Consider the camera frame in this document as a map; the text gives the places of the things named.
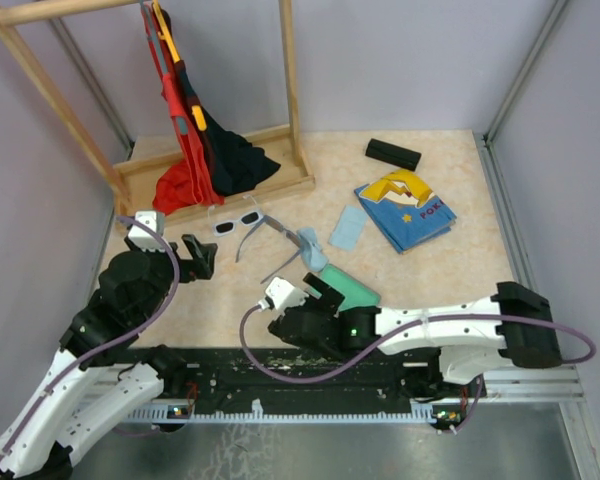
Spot light blue flat lens cloth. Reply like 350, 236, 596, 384
329, 205, 367, 251

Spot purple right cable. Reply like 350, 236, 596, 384
238, 304, 597, 435

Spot yellow clothes hanger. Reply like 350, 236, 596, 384
152, 0, 207, 131

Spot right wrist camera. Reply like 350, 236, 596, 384
258, 277, 308, 312

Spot grey red clothes hanger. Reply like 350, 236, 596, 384
139, 1, 189, 136

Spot wooden clothes rack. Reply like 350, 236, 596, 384
0, 1, 315, 215

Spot blue yellow folded cloth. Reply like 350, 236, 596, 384
354, 169, 457, 254

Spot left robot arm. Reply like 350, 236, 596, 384
0, 235, 218, 479

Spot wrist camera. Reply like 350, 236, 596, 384
258, 277, 308, 312
125, 210, 165, 253

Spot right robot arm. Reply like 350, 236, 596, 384
265, 274, 563, 396

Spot light blue lens cloth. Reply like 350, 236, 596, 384
297, 227, 328, 272
329, 205, 367, 251

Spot purple cable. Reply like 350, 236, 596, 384
238, 304, 597, 435
0, 214, 182, 480

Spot black hanging garment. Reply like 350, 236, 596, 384
178, 69, 283, 197

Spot grey glasses case green lining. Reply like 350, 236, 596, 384
318, 264, 381, 311

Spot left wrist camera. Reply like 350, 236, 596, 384
125, 210, 165, 253

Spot white sunglasses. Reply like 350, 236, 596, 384
207, 194, 264, 237

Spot red hanging garment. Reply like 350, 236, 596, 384
140, 4, 226, 207

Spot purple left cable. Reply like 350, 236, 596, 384
0, 214, 182, 480

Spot grey blue sunglasses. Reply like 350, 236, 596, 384
233, 215, 306, 285

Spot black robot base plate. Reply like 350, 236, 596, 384
162, 348, 486, 416

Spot black glasses case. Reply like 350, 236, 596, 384
365, 138, 422, 172

